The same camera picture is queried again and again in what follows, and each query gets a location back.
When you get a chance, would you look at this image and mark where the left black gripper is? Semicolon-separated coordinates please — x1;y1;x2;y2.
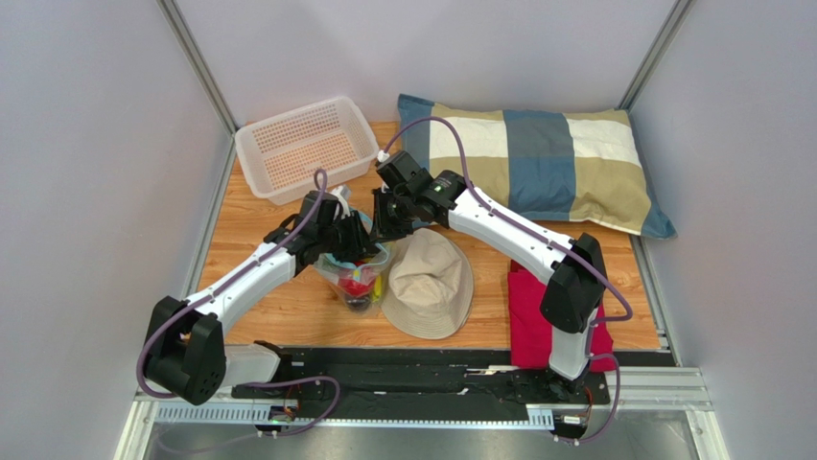
317;210;381;264

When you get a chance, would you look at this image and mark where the clear zip top bag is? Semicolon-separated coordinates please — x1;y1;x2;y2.
315;242;392;313

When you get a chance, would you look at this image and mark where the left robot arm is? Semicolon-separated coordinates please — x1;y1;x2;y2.
136;191;376;405

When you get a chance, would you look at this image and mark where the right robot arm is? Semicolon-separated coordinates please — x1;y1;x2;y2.
370;151;606;388

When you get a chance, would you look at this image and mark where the red fake apple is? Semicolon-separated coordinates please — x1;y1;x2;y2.
338;268;378;299

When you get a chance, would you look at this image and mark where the yellow fake fruit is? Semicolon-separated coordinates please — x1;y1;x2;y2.
371;276;385;303

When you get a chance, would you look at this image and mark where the beige bucket hat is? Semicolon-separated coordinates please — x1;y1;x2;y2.
381;228;475;340

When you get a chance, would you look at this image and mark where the white plastic basket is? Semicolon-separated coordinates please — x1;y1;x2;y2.
234;96;379;205

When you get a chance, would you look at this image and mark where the plaid pillow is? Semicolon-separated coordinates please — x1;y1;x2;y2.
397;94;677;240

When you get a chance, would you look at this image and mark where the red folded cloth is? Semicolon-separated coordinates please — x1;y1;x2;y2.
507;258;616;373

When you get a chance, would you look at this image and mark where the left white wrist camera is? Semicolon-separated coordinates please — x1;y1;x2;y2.
330;184;353;219

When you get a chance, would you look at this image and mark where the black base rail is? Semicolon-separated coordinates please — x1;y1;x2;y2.
231;346;611;422

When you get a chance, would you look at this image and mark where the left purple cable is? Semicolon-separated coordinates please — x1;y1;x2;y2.
134;167;330;400

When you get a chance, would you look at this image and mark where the purple cable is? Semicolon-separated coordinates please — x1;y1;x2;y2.
134;167;330;400
379;116;635;445

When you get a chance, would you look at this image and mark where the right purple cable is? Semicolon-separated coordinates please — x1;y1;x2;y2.
379;116;635;445

